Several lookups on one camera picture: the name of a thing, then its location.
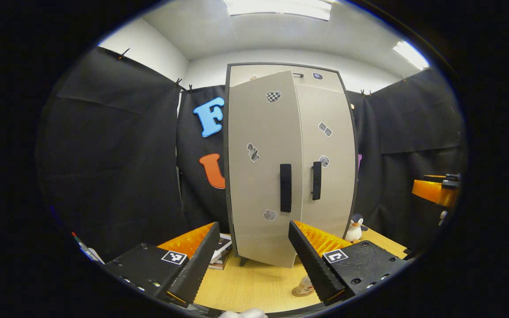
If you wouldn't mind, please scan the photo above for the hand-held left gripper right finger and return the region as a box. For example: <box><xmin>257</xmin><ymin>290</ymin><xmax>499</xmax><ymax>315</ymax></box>
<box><xmin>288</xmin><ymin>220</ymin><xmax>410</xmax><ymax>306</ymax></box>

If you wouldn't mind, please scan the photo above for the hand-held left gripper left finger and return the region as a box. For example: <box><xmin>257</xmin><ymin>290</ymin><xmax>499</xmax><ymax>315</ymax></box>
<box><xmin>104</xmin><ymin>222</ymin><xmax>221</xmax><ymax>307</ymax></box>

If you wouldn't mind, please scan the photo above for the clear plastic bottle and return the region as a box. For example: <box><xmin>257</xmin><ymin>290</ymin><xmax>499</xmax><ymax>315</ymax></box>
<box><xmin>293</xmin><ymin>275</ymin><xmax>315</xmax><ymax>294</ymax></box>

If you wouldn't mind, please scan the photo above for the grey cabinet door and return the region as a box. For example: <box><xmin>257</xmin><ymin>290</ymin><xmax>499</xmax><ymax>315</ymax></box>
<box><xmin>296</xmin><ymin>83</ymin><xmax>357</xmax><ymax>241</ymax></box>
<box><xmin>227</xmin><ymin>71</ymin><xmax>304</xmax><ymax>269</ymax></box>

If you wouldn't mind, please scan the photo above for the grey cabinet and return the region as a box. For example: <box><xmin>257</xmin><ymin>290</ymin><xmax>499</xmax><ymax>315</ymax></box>
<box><xmin>224</xmin><ymin>63</ymin><xmax>360</xmax><ymax>269</ymax></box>

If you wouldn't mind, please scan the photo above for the penguin plush toy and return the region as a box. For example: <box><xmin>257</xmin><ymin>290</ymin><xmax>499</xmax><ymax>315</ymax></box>
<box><xmin>345</xmin><ymin>214</ymin><xmax>368</xmax><ymax>242</ymax></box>

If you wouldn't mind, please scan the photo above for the black backdrop cloth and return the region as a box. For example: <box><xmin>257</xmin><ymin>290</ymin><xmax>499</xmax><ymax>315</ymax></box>
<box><xmin>36</xmin><ymin>46</ymin><xmax>467</xmax><ymax>262</ymax></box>

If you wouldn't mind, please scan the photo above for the small ceiling light panel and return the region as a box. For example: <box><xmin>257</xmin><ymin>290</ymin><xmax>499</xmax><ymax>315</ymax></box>
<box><xmin>392</xmin><ymin>41</ymin><xmax>430</xmax><ymax>71</ymax></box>

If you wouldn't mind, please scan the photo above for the large ceiling light panel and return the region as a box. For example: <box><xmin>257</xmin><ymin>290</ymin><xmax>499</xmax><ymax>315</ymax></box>
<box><xmin>224</xmin><ymin>0</ymin><xmax>332</xmax><ymax>21</ymax></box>

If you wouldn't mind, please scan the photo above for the black door handle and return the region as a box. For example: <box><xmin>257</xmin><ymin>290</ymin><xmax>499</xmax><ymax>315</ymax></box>
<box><xmin>280</xmin><ymin>164</ymin><xmax>292</xmax><ymax>213</ymax></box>
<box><xmin>312</xmin><ymin>161</ymin><xmax>322</xmax><ymax>201</ymax></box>

